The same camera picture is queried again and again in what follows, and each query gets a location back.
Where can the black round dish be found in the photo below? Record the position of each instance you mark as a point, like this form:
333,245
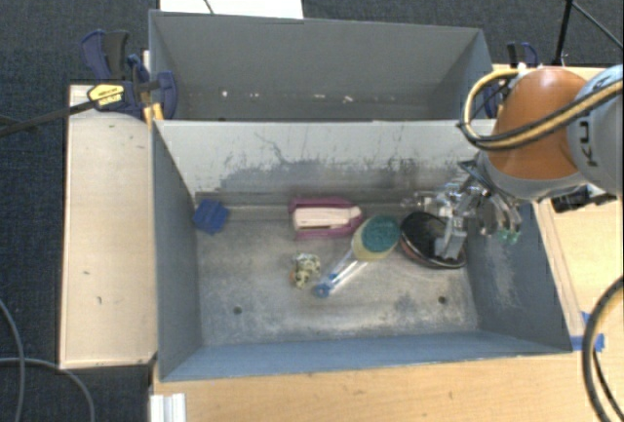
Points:
419,235

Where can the spotted yellow toy animal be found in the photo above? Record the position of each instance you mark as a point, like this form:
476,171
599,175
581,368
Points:
305,270

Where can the black cylinder on white bracket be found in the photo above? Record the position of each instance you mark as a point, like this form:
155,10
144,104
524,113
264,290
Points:
577,200

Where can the purple and white stapler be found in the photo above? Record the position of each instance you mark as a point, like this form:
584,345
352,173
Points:
322,218

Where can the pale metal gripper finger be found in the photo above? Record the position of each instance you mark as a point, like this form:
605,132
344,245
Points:
449,240
423,202

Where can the yellow and green sponge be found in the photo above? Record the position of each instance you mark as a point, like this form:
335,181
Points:
378,237

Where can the pale wood flat board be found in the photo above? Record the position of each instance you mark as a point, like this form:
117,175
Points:
109,225

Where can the grey metal bin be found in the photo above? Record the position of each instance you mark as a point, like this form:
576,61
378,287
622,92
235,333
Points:
336,313

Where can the blue sponge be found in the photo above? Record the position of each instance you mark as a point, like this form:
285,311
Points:
210,217

